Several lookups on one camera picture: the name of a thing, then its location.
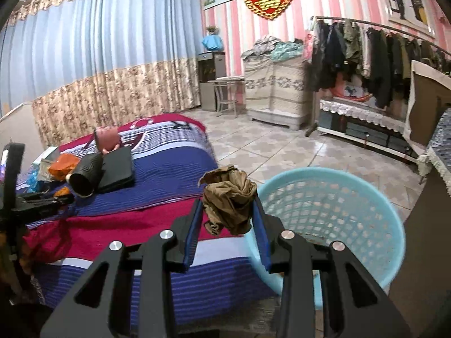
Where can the black cylinder tube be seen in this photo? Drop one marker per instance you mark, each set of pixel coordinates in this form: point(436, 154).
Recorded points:
point(84, 176)

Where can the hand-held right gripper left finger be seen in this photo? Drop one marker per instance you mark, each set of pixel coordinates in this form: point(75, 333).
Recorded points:
point(192, 234)

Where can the blue plastic wrapper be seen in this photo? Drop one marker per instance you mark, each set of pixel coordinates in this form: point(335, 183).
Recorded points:
point(35, 179)

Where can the brown wooden cabinet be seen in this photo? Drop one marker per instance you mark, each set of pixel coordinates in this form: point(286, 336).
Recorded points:
point(430, 246)

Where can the blue bag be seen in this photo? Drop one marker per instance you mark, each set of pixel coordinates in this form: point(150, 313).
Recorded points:
point(212, 42)

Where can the small potted plant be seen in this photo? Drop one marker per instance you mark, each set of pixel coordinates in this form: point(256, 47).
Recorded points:
point(212, 29)

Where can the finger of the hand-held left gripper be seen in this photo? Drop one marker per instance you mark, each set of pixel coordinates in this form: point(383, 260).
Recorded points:
point(42, 206)

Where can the orange plastic bag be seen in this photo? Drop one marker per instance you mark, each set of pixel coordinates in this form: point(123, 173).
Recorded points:
point(63, 165)

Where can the teal knitted cloth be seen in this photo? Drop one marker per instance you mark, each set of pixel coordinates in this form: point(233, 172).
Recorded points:
point(287, 51)

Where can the white teal box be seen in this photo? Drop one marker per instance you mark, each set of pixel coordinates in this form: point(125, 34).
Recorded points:
point(45, 155)

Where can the metal clothes rack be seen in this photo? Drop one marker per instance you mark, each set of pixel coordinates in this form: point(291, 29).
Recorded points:
point(370, 24)

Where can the light blue plastic basket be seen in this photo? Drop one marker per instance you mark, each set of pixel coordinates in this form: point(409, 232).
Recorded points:
point(334, 218)

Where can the low cabinet with lace cover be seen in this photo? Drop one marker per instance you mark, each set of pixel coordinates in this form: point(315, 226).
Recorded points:
point(366, 123)

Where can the row of hanging clothes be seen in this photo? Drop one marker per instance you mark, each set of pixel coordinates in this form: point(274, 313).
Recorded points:
point(373, 56)

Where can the blue floral curtain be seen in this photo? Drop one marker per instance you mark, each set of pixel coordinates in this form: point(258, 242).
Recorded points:
point(105, 60)

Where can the pink piggy bank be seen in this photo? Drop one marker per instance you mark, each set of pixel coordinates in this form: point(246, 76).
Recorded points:
point(107, 139)

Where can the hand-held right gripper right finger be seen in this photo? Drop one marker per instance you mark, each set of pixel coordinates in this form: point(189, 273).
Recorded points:
point(262, 241)

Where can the pile of grey clothes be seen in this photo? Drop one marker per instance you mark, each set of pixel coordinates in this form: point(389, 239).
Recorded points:
point(260, 47)

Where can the red white printed box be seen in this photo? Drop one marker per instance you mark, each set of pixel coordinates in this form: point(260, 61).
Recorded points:
point(352, 91)

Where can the brown board with white cover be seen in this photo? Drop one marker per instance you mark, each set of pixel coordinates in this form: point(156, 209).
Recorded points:
point(428, 102)

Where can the striped blue red blanket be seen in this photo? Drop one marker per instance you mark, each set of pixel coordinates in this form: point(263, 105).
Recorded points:
point(158, 169)

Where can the pink hanging bag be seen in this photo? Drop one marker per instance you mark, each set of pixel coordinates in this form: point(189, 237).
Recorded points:
point(308, 47)

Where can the framed wall poster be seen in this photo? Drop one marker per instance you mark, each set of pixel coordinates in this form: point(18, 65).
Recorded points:
point(405, 0)

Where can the small folding table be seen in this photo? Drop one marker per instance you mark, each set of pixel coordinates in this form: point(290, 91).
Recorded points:
point(227, 79)

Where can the olive brown cloth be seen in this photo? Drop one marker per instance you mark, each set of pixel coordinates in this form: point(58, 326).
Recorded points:
point(229, 200)

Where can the blue patterned fringed cloth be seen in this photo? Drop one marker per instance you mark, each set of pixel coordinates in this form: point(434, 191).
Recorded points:
point(440, 148)

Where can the grey water dispenser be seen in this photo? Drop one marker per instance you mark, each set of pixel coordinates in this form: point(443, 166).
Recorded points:
point(209, 77)

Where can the black laptop case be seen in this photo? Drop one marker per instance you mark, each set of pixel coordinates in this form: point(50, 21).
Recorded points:
point(118, 169)

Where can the cabinet with patterned cover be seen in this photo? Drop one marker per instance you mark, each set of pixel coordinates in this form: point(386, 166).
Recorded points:
point(278, 91)

